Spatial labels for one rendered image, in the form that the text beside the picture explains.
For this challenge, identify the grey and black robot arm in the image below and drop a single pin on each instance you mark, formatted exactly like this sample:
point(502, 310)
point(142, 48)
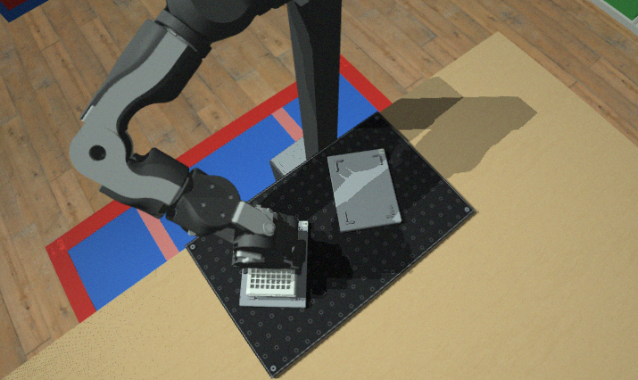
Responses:
point(154, 68)

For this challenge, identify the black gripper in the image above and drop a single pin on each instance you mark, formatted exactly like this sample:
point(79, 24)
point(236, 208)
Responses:
point(287, 237)

